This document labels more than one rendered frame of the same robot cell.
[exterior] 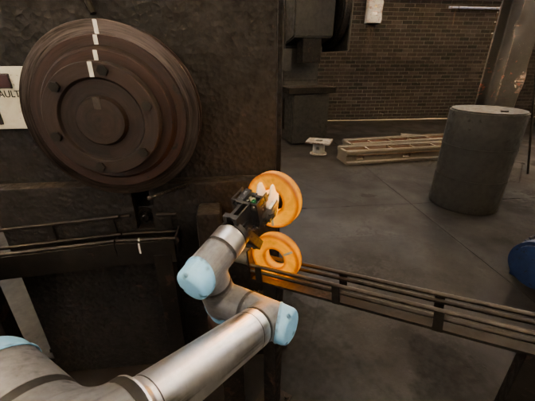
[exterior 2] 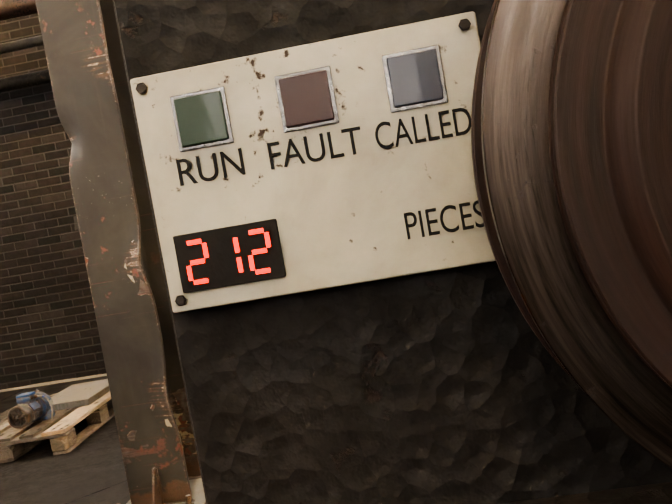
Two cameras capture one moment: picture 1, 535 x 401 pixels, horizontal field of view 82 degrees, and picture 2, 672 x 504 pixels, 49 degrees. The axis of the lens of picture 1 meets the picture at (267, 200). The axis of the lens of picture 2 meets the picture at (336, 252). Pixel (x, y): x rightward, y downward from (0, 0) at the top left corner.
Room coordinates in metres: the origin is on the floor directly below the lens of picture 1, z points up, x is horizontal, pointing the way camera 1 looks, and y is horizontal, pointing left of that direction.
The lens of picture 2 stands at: (0.44, 0.66, 1.11)
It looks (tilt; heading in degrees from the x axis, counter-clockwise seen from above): 3 degrees down; 12
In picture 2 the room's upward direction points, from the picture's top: 10 degrees counter-clockwise
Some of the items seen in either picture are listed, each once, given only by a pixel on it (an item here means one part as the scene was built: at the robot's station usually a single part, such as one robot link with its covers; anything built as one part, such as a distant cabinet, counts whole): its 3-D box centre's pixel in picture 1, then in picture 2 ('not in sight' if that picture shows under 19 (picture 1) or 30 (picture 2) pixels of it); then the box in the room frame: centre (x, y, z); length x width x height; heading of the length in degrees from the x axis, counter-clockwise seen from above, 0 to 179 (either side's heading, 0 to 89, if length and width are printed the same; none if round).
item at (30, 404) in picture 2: not in sight; (38, 404); (4.51, 3.56, 0.25); 0.40 x 0.24 x 0.22; 6
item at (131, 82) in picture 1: (104, 119); not in sight; (0.81, 0.42, 1.11); 0.28 x 0.06 x 0.28; 96
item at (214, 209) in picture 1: (211, 237); not in sight; (0.95, 0.20, 0.68); 0.11 x 0.08 x 0.24; 6
